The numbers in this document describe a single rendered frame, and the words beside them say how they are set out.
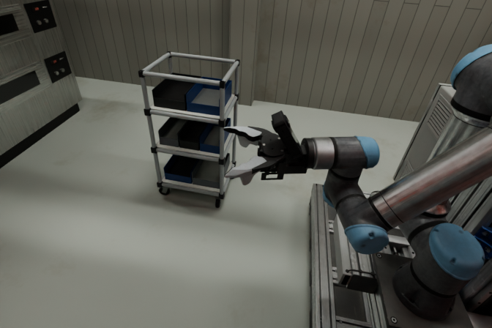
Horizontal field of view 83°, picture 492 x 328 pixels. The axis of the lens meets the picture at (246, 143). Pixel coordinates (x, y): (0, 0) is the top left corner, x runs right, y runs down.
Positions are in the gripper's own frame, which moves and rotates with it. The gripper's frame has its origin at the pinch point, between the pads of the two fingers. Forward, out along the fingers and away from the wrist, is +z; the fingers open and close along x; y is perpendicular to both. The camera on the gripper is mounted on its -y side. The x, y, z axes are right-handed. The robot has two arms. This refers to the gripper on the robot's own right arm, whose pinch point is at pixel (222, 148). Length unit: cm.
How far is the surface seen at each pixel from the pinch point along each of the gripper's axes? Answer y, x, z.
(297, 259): 130, 31, -46
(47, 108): 121, 183, 166
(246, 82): 128, 244, -28
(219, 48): 100, 275, 3
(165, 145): 89, 96, 39
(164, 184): 121, 88, 44
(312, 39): 77, 250, -100
